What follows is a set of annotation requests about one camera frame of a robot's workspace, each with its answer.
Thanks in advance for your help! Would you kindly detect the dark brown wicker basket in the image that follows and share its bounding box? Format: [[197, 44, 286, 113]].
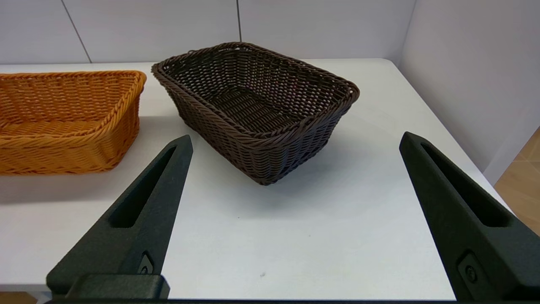
[[151, 41, 360, 186]]

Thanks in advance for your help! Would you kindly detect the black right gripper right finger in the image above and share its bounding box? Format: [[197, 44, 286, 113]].
[[399, 132, 540, 301]]

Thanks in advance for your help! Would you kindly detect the orange wicker basket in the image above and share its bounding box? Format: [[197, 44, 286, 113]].
[[0, 71, 147, 175]]

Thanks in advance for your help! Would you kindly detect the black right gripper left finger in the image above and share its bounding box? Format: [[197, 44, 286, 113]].
[[46, 135, 193, 294]]

